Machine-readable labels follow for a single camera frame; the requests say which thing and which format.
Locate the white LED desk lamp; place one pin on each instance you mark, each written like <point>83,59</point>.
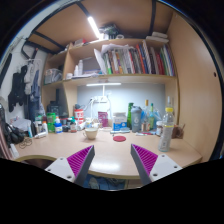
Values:
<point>103,84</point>

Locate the red and white canister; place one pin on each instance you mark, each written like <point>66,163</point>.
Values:
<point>78,115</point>

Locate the hanging dark clothes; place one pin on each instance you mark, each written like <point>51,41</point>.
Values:
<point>20,90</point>

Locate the green glass bottle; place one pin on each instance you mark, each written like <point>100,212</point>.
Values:
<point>129,115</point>

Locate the clear gold-capped bottle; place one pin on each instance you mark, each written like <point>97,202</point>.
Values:
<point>145,115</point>

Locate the flat round red coaster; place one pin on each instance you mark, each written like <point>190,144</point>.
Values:
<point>119,138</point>

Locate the wooden shelf unit with books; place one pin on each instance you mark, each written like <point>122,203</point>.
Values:
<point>120,79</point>

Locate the white bottle with blue cap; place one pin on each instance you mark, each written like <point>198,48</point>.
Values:
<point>58,127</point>

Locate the light blue flat case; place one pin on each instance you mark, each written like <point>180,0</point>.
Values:
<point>120,131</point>

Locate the brown ceramic cup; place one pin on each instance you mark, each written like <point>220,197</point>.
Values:
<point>178,132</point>

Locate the magenta pouch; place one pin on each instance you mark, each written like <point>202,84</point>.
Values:
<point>102,119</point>

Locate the ceiling light tube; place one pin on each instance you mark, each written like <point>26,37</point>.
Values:
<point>94,27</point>

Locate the brown jar with white lid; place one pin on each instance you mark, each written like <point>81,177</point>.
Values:
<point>159,128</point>

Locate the white wall power socket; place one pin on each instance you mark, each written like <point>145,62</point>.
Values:
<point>100,99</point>

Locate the grey shaker bottle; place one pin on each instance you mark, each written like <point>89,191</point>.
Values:
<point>136,120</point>

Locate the green plastic container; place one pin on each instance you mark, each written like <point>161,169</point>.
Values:
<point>51,121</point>

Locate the cream ceramic mug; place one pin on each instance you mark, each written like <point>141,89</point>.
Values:
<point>90,133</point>

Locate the black bag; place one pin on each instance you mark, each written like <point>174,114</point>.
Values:
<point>13,134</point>

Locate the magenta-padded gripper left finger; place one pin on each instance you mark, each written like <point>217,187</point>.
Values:
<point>63,166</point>

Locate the tall clear glass bottle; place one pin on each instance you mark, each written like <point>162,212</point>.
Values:
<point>169,101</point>

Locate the slim green-capped bottle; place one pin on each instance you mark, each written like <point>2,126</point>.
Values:
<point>152,116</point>

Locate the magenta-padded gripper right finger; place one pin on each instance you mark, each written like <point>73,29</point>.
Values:
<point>160,165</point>

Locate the clear yellow-capped water bottle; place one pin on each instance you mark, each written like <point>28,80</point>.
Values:
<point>166,133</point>

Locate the dark green-capped bottle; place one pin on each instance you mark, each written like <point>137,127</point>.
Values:
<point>73,126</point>

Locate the blue and white carton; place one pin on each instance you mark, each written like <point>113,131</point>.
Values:
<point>119,121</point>

